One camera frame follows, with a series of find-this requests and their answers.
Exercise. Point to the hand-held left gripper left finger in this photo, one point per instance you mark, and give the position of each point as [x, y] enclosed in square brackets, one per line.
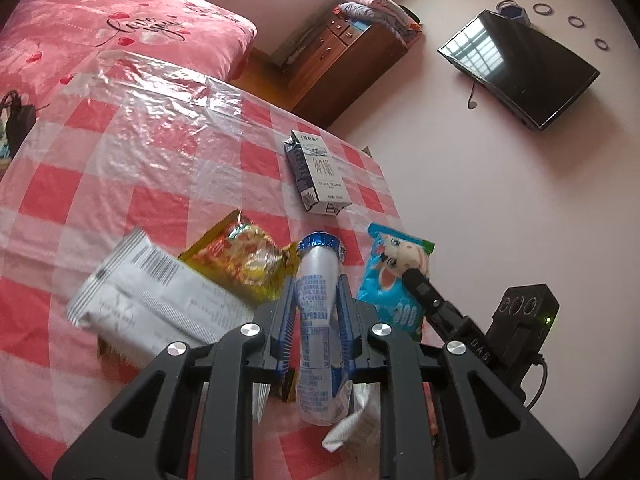
[285, 320]

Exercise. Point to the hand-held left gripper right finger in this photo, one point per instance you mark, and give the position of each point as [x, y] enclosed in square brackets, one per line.
[346, 320]

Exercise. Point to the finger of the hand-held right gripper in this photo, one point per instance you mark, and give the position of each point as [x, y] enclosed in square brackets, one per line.
[430, 295]

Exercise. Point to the blue cartoon snack packet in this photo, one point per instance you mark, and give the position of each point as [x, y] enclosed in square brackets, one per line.
[390, 270]

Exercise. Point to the white bottle with blue cap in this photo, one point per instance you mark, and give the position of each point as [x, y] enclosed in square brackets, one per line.
[317, 280]

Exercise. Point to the yellow snack packet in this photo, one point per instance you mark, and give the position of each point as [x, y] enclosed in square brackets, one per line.
[240, 255]

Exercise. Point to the white torn wrapper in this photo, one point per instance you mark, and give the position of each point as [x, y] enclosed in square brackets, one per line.
[352, 425]

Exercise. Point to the grey barcode wrapper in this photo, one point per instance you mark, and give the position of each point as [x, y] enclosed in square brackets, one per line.
[150, 295]

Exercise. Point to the white and navy milk carton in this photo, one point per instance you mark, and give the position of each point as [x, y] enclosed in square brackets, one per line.
[320, 170]

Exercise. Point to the red checked tablecloth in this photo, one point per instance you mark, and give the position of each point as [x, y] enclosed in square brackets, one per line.
[150, 160]

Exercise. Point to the brown wooden cabinet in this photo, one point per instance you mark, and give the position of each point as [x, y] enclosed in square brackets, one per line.
[350, 70]

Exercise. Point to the folded blankets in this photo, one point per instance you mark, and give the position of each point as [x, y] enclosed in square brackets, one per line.
[375, 10]

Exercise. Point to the black power adapter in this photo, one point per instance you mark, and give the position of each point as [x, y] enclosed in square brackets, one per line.
[20, 120]

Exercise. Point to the bed with pink blanket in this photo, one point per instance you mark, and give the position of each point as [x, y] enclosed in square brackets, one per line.
[100, 20]

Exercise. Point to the black wall television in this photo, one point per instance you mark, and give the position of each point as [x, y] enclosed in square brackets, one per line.
[520, 65]

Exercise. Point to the round wall hook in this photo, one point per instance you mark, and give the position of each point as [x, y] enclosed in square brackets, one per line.
[595, 44]
[569, 21]
[534, 9]

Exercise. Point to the blue wall decoration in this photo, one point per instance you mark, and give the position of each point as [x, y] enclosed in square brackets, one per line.
[512, 11]

